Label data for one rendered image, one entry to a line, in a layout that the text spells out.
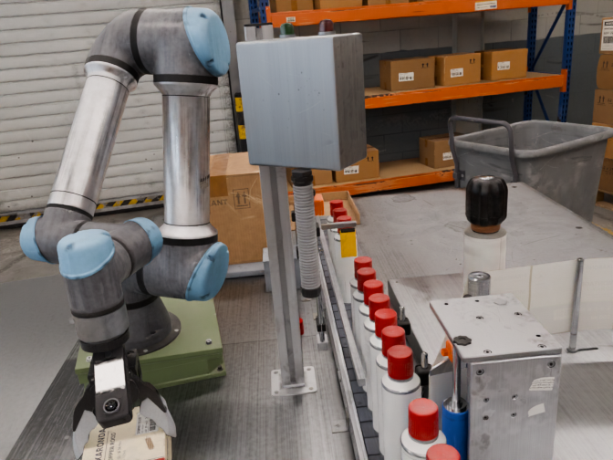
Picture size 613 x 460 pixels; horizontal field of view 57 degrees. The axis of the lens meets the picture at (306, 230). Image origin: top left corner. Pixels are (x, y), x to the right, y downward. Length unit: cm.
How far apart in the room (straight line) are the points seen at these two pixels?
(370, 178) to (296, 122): 424
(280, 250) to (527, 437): 52
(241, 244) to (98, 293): 86
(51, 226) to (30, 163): 455
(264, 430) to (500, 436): 47
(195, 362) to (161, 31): 63
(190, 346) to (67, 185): 41
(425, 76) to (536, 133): 144
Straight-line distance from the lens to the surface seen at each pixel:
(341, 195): 225
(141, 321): 119
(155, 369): 120
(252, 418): 109
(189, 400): 116
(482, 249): 120
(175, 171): 106
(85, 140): 104
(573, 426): 101
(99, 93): 107
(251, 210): 162
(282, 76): 86
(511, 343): 68
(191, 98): 105
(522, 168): 324
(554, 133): 401
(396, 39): 586
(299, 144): 86
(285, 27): 92
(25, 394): 133
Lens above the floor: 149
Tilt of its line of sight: 20 degrees down
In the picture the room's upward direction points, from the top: 5 degrees counter-clockwise
